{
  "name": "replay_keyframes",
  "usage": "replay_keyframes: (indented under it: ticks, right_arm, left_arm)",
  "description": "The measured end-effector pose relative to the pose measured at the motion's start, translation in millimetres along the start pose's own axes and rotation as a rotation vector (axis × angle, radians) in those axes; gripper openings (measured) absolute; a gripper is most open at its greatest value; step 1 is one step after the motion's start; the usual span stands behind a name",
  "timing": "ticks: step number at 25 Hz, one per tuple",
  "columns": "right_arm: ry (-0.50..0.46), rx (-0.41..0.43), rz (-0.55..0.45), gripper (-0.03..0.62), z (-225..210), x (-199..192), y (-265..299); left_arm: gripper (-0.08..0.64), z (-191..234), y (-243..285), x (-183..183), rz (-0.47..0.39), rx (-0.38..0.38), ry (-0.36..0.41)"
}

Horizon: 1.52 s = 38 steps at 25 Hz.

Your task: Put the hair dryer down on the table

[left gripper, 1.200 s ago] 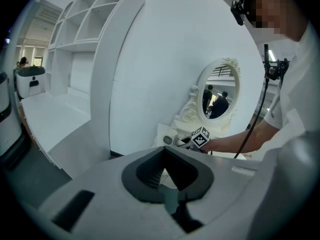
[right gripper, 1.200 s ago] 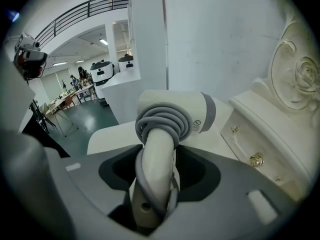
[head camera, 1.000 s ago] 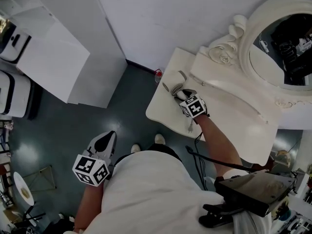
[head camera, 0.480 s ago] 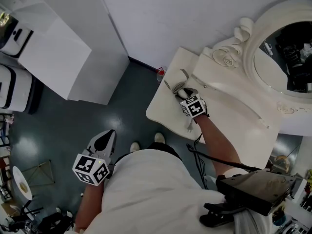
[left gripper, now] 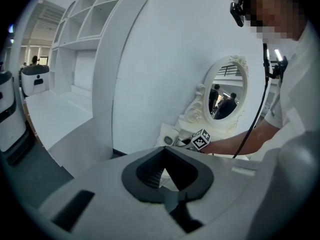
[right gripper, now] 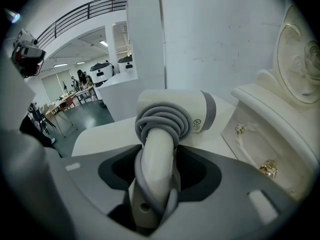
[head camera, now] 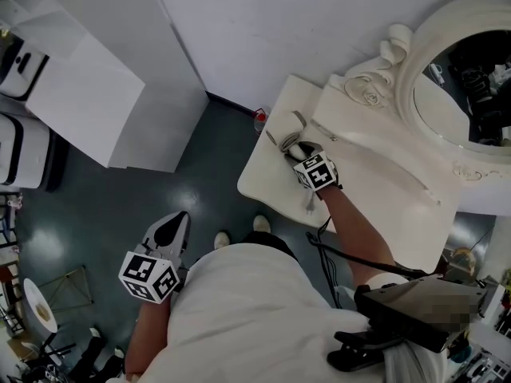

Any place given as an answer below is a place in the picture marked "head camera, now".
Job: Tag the white black robot cart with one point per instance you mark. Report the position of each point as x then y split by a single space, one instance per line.
28 154
20 70

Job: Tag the person's left forearm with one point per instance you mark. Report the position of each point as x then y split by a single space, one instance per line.
149 333

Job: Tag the white desk with shelf unit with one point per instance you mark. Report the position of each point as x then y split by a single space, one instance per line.
112 66

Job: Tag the oval vanity mirror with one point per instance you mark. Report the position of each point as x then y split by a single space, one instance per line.
451 106

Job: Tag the person's black trousers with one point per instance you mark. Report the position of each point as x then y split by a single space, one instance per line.
271 242

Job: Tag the person's white shoe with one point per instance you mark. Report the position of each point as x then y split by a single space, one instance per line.
262 224
222 240

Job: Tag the ornate white vanity table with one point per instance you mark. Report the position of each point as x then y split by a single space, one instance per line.
379 166

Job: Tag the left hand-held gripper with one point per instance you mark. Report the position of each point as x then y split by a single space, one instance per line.
147 277

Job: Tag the person's white shirt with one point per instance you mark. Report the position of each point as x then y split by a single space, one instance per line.
255 313

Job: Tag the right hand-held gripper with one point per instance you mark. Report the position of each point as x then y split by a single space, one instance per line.
317 174

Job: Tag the person's right white shoe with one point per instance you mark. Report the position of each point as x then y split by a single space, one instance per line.
262 224

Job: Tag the round white side table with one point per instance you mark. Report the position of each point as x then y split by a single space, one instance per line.
38 293

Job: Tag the white hair dryer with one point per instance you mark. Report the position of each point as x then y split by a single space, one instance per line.
285 126

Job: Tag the small wooden item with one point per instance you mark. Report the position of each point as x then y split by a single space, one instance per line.
41 312

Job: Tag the person's right forearm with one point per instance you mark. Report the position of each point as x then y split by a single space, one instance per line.
355 230

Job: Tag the person's left white shoe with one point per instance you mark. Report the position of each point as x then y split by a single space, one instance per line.
222 240

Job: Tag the black body-worn device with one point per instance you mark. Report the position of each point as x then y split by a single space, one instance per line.
415 309

